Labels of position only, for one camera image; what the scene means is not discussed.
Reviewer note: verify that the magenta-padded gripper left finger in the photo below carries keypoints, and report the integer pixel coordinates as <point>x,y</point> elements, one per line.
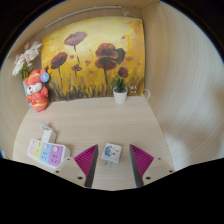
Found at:
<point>71,170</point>

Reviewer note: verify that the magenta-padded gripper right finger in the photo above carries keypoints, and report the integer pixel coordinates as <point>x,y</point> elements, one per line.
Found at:
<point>156,170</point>

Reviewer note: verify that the white printed charger block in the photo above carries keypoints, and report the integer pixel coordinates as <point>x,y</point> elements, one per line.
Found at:
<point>111,153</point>

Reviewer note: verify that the pastel multicolour power strip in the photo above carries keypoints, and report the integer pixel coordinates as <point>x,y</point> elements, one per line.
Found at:
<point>46,152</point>

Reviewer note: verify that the red plush mascot toy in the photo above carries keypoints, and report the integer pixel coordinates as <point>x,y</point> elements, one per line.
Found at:
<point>37,96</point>

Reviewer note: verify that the small green plant white pot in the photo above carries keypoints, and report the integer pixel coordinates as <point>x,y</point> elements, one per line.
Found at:
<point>120,95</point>

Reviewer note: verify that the pale blue flower vase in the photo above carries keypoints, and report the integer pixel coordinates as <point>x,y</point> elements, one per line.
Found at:
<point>25,87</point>

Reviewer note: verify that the yellow poppy flower painting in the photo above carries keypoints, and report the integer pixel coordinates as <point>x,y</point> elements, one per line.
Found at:
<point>96,56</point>

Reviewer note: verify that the pink white flower bouquet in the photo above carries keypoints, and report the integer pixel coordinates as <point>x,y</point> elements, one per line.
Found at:
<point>26,56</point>

